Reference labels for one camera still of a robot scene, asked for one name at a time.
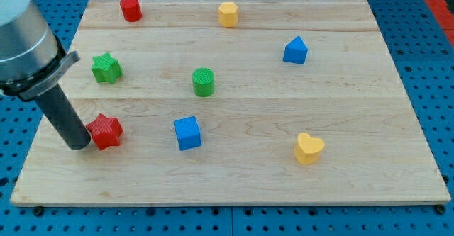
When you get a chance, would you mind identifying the red star block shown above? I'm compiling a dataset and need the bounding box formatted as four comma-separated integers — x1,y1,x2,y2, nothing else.
86,113,123,150

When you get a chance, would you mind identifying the red cylinder block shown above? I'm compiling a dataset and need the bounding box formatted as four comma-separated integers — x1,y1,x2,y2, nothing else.
120,0,142,22

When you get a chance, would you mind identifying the yellow heart block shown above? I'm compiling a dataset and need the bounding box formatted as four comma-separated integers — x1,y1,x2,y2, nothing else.
294,133,325,164

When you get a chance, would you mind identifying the green star block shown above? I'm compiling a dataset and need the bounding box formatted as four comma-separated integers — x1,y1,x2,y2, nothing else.
91,52,123,84

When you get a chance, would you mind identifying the blue cube block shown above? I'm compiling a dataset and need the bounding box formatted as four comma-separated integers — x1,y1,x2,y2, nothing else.
173,116,201,151

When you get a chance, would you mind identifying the blue triangular block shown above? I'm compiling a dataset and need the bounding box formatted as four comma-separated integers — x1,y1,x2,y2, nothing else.
283,36,309,64

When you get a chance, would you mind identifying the blue pegboard base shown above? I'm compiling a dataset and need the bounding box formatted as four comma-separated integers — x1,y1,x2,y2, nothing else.
1,0,453,235

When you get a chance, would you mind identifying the green cylinder block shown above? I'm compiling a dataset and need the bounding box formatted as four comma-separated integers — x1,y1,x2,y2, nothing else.
192,68,215,97

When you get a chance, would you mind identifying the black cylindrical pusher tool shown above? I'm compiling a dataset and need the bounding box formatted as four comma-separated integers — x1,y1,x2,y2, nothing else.
35,84,91,150

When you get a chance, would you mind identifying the yellow octagonal block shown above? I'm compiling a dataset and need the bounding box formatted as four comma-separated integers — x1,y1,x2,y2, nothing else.
218,1,239,28

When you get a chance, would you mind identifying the wooden board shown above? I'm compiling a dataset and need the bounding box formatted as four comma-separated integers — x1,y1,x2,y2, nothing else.
11,0,450,207

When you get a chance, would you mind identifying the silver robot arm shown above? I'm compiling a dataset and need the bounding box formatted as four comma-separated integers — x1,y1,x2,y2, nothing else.
1,0,79,101

